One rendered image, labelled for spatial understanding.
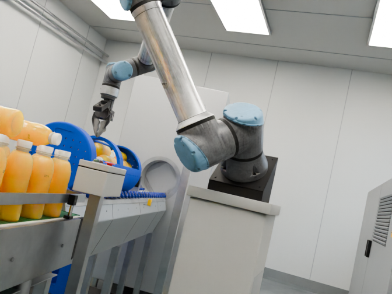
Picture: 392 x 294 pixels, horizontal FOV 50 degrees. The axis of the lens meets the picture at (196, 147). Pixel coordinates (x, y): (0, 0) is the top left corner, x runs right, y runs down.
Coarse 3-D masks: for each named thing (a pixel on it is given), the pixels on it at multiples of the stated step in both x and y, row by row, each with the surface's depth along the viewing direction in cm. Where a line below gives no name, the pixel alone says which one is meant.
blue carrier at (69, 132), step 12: (60, 132) 171; (72, 132) 170; (84, 132) 171; (48, 144) 171; (60, 144) 170; (72, 144) 169; (84, 144) 169; (108, 144) 210; (72, 156) 169; (84, 156) 168; (96, 156) 175; (120, 156) 211; (132, 156) 255; (72, 168) 168; (120, 168) 210; (132, 168) 233; (72, 180) 168; (132, 180) 240
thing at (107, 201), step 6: (108, 198) 214; (114, 198) 226; (120, 198) 235; (126, 198) 248; (132, 198) 263; (138, 198) 278; (144, 198) 293; (150, 198) 314; (156, 198) 335; (162, 198) 360; (66, 204) 160; (78, 204) 172; (84, 204) 178; (102, 204) 200; (108, 204) 211
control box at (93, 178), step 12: (84, 168) 131; (96, 168) 131; (108, 168) 130; (84, 180) 131; (96, 180) 130; (108, 180) 133; (120, 180) 145; (84, 192) 130; (96, 192) 130; (108, 192) 136; (120, 192) 149
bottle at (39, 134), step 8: (24, 120) 136; (24, 128) 134; (32, 128) 134; (40, 128) 134; (48, 128) 136; (8, 136) 135; (16, 136) 134; (24, 136) 134; (32, 136) 133; (40, 136) 133; (48, 136) 135; (40, 144) 135
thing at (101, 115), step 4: (104, 96) 208; (108, 96) 208; (108, 100) 210; (112, 100) 213; (112, 104) 214; (108, 108) 208; (112, 108) 216; (96, 112) 208; (100, 112) 208; (104, 112) 208; (108, 112) 207; (112, 112) 212; (100, 116) 208; (104, 116) 207; (112, 116) 213; (112, 120) 214
